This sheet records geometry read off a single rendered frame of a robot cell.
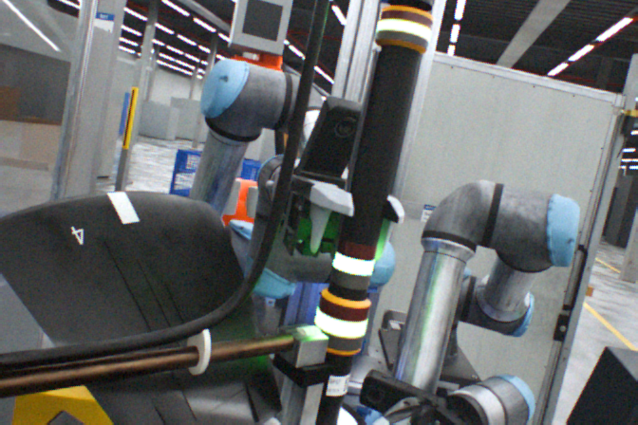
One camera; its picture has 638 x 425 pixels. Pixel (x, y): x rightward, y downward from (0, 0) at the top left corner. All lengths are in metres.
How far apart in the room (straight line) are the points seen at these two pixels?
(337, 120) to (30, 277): 0.29
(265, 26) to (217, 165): 3.46
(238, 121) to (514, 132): 1.71
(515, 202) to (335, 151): 0.43
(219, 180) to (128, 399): 0.71
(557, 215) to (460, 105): 1.53
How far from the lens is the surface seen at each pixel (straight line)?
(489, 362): 2.68
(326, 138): 0.52
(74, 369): 0.33
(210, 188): 1.07
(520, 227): 0.88
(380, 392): 0.73
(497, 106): 2.43
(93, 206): 0.45
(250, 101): 0.94
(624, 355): 1.07
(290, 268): 0.68
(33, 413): 0.90
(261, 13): 4.45
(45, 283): 0.41
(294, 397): 0.44
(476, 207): 0.88
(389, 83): 0.41
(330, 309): 0.42
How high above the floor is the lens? 1.51
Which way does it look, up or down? 5 degrees down
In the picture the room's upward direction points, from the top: 12 degrees clockwise
